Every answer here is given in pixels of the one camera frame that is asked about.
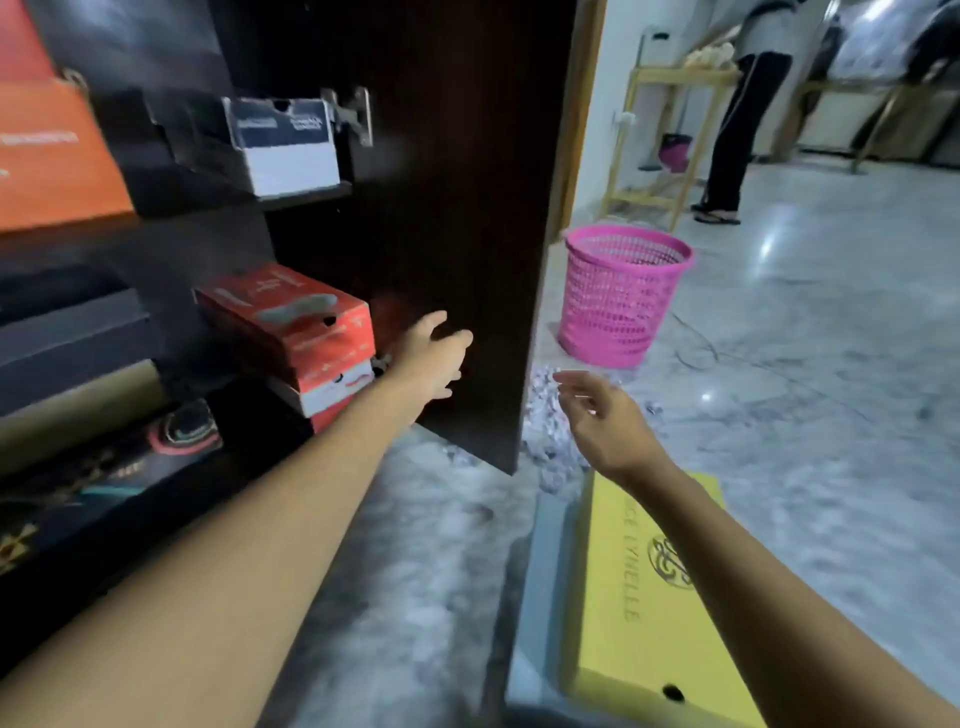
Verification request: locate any row of cream containers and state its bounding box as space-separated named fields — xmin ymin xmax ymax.
xmin=684 ymin=42 xmax=738 ymax=70

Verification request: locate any tan cardboard shoe box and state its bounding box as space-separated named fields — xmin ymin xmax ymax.
xmin=0 ymin=359 xmax=166 ymax=478

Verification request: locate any black Gowalk hyper burst box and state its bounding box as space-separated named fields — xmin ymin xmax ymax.
xmin=146 ymin=95 xmax=343 ymax=199

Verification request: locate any orange-red shoe box sneaker print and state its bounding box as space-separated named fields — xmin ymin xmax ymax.
xmin=193 ymin=262 xmax=376 ymax=395

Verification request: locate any person's right forearm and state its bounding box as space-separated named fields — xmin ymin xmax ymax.
xmin=622 ymin=457 xmax=960 ymax=728

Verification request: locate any brown wooden room door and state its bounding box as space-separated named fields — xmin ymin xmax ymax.
xmin=547 ymin=0 xmax=609 ymax=245

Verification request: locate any white Skechers Arch box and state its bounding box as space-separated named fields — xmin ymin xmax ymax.
xmin=266 ymin=358 xmax=376 ymax=435

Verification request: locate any small purple bucket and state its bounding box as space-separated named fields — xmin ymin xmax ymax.
xmin=658 ymin=133 xmax=692 ymax=175

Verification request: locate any light blue shoe box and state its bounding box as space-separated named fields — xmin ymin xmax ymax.
xmin=503 ymin=491 xmax=594 ymax=728

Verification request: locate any yellow shoe box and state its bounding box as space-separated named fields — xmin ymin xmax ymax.
xmin=562 ymin=470 xmax=766 ymax=728

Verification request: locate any person's right hand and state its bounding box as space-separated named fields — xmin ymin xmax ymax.
xmin=552 ymin=369 xmax=669 ymax=489

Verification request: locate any black Onitsuka Tiger box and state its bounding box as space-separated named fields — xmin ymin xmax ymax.
xmin=0 ymin=288 xmax=163 ymax=418

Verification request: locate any person's left forearm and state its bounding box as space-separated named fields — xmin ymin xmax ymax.
xmin=0 ymin=378 xmax=421 ymax=728

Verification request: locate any pink plastic waste basket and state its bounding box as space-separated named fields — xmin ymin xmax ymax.
xmin=557 ymin=224 xmax=695 ymax=370

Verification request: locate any person's left hand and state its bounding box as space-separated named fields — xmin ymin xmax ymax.
xmin=386 ymin=309 xmax=475 ymax=410

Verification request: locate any dark wooden cabinet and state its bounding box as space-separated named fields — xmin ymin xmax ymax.
xmin=0 ymin=0 xmax=391 ymax=676

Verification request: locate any light wooden rack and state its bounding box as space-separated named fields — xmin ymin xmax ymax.
xmin=599 ymin=29 xmax=744 ymax=234
xmin=772 ymin=74 xmax=960 ymax=175

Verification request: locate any pile of paper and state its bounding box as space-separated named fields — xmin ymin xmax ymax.
xmin=521 ymin=365 xmax=665 ymax=496

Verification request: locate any grey floor cable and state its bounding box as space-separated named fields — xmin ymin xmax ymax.
xmin=671 ymin=311 xmax=723 ymax=373

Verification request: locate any dark wooden cabinet door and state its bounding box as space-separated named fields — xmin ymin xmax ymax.
xmin=209 ymin=0 xmax=579 ymax=476

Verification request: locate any orange Dr Osha box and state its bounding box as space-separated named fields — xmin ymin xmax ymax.
xmin=0 ymin=74 xmax=136 ymax=234

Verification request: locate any black patterned shoe box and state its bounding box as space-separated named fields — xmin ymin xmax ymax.
xmin=0 ymin=397 xmax=226 ymax=579

